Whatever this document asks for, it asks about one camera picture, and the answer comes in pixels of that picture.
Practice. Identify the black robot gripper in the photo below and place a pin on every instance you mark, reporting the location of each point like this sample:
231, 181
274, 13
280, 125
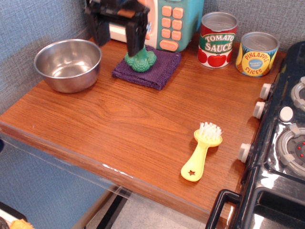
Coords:
130, 11

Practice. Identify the green toy broccoli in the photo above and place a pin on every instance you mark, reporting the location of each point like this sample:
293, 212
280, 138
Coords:
142, 61

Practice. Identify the purple folded towel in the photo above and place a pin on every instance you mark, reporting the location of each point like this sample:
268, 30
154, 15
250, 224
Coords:
157, 76

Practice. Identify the toy microwave teal and white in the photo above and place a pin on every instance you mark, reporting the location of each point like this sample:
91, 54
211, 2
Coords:
171, 24

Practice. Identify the stainless steel bowl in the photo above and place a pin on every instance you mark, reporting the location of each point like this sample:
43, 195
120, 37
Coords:
69, 66

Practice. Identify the tomato sauce can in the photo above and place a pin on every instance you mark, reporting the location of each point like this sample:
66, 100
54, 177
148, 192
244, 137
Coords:
217, 36

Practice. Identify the pineapple slices can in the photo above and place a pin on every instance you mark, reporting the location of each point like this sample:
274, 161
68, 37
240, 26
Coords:
257, 52

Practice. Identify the yellow toy brush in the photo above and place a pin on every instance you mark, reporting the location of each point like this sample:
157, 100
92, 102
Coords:
208, 135

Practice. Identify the grey stove knob upper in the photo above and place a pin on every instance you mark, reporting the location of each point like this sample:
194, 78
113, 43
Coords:
265, 90

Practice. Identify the grey stove knob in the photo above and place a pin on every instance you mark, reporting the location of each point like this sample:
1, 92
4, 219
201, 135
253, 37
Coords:
258, 109
265, 90
244, 152

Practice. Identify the grey stove knob middle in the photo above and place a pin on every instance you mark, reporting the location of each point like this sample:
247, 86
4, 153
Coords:
258, 109

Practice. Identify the grey stove knob lower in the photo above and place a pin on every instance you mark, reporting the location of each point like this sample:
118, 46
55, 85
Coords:
244, 152

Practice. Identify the orange plush object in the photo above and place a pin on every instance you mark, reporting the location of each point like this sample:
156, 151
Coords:
17, 224

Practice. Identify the black toy stove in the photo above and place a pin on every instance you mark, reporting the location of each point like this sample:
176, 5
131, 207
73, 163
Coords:
273, 183

